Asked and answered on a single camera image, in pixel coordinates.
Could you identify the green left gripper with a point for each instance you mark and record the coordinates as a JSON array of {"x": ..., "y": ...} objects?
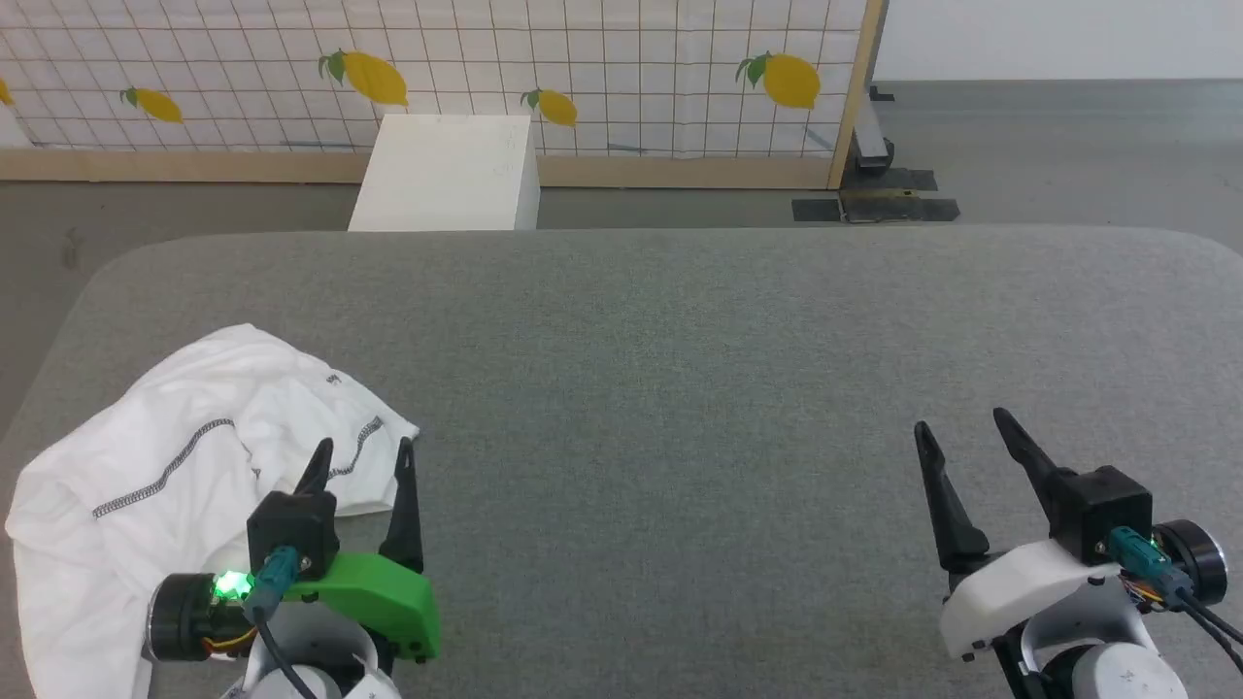
[{"x": 384, "y": 592}]

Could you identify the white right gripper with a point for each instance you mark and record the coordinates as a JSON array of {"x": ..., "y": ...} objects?
[{"x": 1020, "y": 582}]

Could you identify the white long-sleeve shirt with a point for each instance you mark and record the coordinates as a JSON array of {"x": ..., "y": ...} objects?
[{"x": 184, "y": 417}]

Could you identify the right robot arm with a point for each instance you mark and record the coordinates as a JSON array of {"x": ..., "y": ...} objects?
[{"x": 1117, "y": 672}]

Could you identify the white box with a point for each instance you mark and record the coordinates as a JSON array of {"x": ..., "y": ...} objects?
[{"x": 447, "y": 175}]

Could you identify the grey metal partition support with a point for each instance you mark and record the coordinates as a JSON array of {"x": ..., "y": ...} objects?
[{"x": 871, "y": 136}]

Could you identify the lemon print tile panel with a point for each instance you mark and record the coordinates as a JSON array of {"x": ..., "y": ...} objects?
[{"x": 621, "y": 58}]

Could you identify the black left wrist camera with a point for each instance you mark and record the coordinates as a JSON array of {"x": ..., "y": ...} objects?
[{"x": 291, "y": 529}]

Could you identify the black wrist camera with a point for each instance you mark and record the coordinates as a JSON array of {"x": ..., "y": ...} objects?
[
  {"x": 1102, "y": 510},
  {"x": 291, "y": 529}
]

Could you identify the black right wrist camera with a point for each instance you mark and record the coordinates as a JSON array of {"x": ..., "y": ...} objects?
[{"x": 1102, "y": 510}]

